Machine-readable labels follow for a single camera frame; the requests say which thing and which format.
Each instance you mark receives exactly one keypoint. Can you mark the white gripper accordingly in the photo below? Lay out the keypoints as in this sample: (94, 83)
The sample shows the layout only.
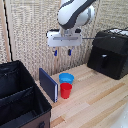
(64, 39)

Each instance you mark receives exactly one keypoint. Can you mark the black air fryer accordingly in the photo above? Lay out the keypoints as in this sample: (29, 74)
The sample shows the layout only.
(110, 53)

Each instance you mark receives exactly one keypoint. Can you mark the blue plastic bowl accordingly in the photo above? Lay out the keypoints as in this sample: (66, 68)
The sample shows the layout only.
(66, 78)

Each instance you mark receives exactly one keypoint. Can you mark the dark blue book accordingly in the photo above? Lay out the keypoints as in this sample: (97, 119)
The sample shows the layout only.
(48, 84)

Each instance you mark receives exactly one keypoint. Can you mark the beige woven folding screen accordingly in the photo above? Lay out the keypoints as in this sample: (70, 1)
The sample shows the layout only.
(33, 30)

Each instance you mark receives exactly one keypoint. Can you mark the red plastic cup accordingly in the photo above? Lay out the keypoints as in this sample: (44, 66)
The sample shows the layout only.
(66, 90)

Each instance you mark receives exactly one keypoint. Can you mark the black fabric storage box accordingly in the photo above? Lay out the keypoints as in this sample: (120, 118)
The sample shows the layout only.
(20, 100)

